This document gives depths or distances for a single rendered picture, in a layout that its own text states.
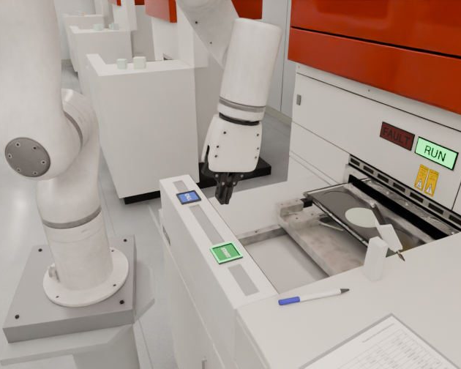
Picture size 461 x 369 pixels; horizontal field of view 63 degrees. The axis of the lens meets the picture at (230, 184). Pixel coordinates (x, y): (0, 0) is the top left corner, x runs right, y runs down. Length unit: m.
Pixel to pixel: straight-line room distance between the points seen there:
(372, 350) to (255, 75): 0.48
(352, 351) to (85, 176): 0.58
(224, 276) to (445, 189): 0.61
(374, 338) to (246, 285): 0.24
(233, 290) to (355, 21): 0.81
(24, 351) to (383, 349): 0.69
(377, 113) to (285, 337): 0.75
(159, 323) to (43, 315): 1.14
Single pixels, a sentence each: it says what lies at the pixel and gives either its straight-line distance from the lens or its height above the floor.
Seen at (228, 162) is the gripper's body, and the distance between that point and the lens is 0.69.
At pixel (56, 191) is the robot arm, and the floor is 1.13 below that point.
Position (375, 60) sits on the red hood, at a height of 1.29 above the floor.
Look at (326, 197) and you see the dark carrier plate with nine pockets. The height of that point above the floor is 0.90.
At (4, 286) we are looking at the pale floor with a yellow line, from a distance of 2.48.
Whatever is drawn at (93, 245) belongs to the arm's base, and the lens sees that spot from 0.85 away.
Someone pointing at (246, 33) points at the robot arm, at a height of 1.41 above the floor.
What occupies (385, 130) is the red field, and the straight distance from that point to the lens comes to 1.18.
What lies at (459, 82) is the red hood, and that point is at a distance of 0.97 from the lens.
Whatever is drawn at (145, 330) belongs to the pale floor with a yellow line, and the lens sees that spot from 1.98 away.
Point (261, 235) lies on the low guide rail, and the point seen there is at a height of 0.84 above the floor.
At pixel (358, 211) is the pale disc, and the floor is 0.90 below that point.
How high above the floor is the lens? 1.48
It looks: 29 degrees down
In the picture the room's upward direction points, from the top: straight up
